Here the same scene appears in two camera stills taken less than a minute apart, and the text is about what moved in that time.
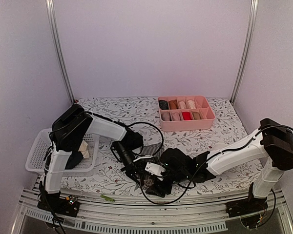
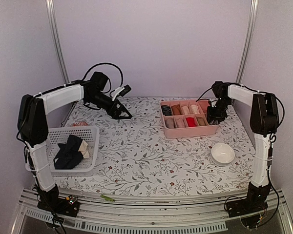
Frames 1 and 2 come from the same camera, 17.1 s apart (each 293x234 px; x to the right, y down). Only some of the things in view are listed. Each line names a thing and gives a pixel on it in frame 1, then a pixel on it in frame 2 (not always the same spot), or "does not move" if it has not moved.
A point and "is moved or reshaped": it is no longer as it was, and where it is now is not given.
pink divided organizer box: [185, 112] is moved or reshaped
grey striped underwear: [155, 149] to [214, 122]
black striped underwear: [163, 104] to [166, 110]
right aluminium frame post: [246, 49] does not move
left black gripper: [133, 168] to [116, 114]
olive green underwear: [196, 115] to [201, 121]
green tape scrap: [107, 198] does not move
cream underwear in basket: [83, 149] does not move
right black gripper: [158, 188] to [212, 116]
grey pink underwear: [165, 116] to [169, 123]
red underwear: [187, 116] to [191, 122]
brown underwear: [173, 104] to [176, 109]
